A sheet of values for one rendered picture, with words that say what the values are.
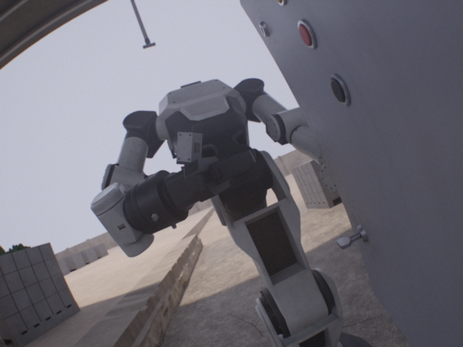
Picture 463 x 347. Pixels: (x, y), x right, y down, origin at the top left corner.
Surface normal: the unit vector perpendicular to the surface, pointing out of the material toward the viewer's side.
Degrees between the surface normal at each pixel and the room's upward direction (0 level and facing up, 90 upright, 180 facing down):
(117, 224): 112
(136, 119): 52
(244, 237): 82
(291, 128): 127
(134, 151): 70
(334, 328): 101
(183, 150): 94
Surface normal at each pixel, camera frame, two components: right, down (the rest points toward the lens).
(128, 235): -0.07, 0.37
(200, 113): -0.11, -0.73
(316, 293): 0.02, -0.28
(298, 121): 0.22, 0.05
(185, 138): -0.21, 0.10
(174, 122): -0.67, -0.20
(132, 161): 0.49, -0.63
